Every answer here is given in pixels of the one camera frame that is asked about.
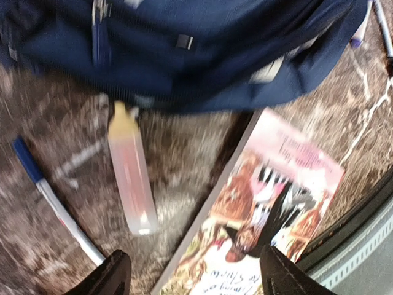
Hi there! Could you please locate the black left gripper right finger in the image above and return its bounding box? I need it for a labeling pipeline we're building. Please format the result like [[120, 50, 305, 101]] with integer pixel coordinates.
[[260, 245, 335, 295]]

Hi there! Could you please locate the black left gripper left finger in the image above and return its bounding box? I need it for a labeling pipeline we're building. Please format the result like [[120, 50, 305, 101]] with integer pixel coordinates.
[[64, 250, 131, 295]]

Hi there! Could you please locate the Taming of the Shrew book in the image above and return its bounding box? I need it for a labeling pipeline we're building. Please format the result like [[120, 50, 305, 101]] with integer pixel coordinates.
[[152, 108, 344, 294]]

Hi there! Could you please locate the navy blue student backpack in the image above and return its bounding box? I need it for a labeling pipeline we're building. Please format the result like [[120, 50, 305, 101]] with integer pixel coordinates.
[[1, 1, 367, 112]]

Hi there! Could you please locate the pink translucent glue bottle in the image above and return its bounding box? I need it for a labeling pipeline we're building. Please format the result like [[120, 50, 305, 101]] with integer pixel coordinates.
[[108, 101, 158, 236]]

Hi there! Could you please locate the purple tipped white marker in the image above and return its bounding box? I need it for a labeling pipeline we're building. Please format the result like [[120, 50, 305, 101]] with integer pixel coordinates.
[[349, 19, 368, 49]]

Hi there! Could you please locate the black tipped whiteboard marker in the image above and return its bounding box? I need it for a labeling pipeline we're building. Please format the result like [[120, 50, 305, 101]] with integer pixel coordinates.
[[373, 0, 392, 58]]

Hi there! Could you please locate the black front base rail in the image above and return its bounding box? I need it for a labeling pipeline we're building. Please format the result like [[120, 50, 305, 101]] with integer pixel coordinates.
[[306, 167, 392, 253]]

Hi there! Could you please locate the white slotted cable duct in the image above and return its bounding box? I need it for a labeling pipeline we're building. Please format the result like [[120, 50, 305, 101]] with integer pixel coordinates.
[[310, 214, 392, 290]]

